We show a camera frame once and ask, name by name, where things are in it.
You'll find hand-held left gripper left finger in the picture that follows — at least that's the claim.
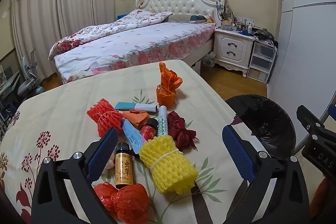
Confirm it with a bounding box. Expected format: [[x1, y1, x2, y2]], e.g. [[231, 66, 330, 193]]
[[31, 126, 118, 224]]

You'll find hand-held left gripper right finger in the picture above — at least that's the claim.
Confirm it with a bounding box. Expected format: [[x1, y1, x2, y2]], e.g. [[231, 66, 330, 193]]
[[222, 124, 311, 224]]

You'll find brown bottle with yellow label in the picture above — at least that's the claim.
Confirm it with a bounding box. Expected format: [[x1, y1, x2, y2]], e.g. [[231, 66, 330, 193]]
[[115, 143, 134, 189]]

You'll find blue and white tube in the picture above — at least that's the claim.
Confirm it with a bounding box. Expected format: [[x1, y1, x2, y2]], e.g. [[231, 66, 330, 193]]
[[121, 119, 146, 158]]

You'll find red foam fruit net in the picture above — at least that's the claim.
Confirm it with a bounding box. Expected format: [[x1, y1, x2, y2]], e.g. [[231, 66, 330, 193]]
[[87, 98, 124, 138]]

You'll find bin with black liner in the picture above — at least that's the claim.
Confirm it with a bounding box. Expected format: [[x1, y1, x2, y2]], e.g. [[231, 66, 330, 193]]
[[225, 95, 297, 161]]

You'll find red plastic bag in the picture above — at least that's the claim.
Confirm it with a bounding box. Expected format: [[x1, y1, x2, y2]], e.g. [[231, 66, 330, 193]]
[[93, 182, 118, 217], [112, 183, 150, 224]]

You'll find orange paper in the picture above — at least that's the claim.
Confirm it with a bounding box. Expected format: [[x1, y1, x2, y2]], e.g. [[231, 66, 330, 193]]
[[122, 110, 153, 130]]

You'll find red bottle with black cap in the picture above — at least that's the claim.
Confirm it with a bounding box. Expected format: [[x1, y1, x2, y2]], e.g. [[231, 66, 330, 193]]
[[139, 118, 159, 141]]

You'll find teal and white box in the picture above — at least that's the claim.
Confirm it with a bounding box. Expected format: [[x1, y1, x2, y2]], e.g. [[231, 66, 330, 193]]
[[115, 102, 158, 113]]

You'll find dark red bag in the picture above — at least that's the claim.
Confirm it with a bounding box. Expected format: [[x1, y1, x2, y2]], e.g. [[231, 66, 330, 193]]
[[167, 111, 199, 151]]

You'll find yellow foam fruit net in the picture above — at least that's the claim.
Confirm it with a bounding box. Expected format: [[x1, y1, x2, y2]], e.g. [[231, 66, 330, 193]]
[[139, 135, 199, 194]]

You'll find white tube with green print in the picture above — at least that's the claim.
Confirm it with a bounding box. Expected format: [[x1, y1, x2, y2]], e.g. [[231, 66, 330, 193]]
[[157, 105, 169, 138]]

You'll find orange plastic bag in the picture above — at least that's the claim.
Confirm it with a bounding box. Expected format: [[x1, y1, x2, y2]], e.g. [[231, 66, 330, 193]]
[[156, 62, 183, 111]]

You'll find person's right forearm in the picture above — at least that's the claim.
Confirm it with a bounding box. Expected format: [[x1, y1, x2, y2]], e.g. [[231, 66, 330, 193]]
[[314, 177, 336, 216]]

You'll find beige floral tablecloth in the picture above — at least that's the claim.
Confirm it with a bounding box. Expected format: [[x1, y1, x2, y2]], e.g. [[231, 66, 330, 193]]
[[0, 60, 265, 224]]

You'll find clear plastic drawer unit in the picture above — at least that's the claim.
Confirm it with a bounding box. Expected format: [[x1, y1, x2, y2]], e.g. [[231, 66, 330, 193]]
[[247, 39, 278, 84]]

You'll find white sliding wardrobe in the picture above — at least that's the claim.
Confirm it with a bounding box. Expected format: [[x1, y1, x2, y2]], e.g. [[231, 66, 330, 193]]
[[266, 0, 336, 156]]

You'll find clear plastic bag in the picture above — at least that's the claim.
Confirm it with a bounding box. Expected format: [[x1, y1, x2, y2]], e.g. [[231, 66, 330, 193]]
[[203, 53, 216, 67]]

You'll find white nightstand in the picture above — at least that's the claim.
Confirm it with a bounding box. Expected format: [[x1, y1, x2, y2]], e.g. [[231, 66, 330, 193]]
[[214, 28, 256, 77]]

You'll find grey office chair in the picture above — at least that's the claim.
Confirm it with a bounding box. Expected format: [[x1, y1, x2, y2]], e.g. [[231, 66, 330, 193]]
[[16, 49, 46, 98]]

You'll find cluster of small bottles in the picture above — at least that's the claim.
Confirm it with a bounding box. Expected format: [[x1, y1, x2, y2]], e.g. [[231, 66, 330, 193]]
[[220, 13, 275, 39]]

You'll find white tufted bed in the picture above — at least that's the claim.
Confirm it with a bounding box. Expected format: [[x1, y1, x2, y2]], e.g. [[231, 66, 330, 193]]
[[48, 0, 223, 84]]

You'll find floral quilt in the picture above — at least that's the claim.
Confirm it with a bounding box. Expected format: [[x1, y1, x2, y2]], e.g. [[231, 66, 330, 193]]
[[48, 9, 174, 60]]

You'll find beige and teal pillow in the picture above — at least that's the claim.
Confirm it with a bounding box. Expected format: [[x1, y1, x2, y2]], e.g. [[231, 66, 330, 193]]
[[165, 13, 208, 24]]

